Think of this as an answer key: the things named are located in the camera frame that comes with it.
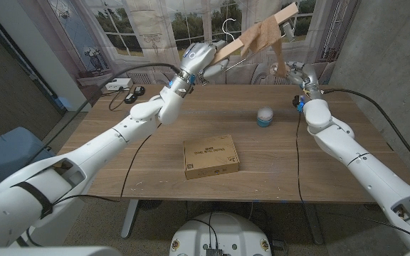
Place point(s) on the wooden hanger with metal clips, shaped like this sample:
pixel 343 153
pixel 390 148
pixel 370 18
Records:
pixel 262 28

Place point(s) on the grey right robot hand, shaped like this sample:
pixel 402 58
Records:
pixel 303 76

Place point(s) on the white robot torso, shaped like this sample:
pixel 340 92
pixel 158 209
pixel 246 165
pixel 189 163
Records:
pixel 223 231

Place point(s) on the grey table leg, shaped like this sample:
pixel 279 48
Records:
pixel 313 224
pixel 129 217

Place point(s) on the tan elastic arm wrap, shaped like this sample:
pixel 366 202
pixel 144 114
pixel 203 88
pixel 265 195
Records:
pixel 263 35

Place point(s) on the flat cardboard box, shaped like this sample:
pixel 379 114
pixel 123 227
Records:
pixel 208 158

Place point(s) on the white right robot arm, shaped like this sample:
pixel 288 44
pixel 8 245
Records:
pixel 365 160

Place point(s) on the white power strip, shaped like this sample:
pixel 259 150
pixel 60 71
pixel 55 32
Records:
pixel 117 84

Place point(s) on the black power adapter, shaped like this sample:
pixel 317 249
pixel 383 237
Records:
pixel 139 90
pixel 130 98

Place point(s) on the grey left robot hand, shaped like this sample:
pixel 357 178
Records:
pixel 201 58

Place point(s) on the printed window backdrop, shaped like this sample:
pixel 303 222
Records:
pixel 155 32

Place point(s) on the white baseball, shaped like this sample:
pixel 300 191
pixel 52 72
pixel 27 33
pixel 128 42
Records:
pixel 265 112

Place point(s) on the blue plastic bin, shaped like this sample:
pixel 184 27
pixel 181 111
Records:
pixel 9 153

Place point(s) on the blue cup stand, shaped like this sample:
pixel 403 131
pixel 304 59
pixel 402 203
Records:
pixel 263 123

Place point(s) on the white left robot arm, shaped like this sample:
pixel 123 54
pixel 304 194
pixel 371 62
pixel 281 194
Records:
pixel 84 156

